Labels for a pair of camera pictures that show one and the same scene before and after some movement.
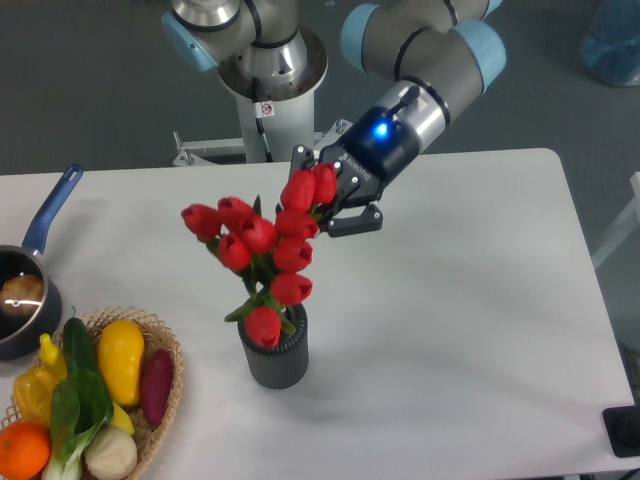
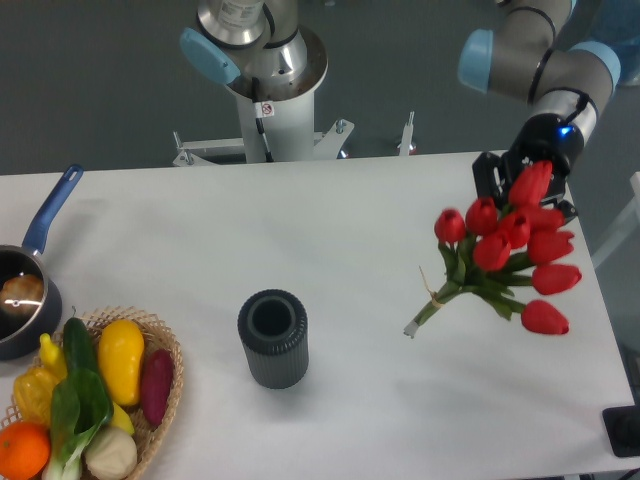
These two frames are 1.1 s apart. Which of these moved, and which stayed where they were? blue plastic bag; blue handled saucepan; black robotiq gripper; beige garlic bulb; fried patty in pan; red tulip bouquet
Moved: black robotiq gripper; red tulip bouquet
Stayed: beige garlic bulb; blue plastic bag; blue handled saucepan; fried patty in pan
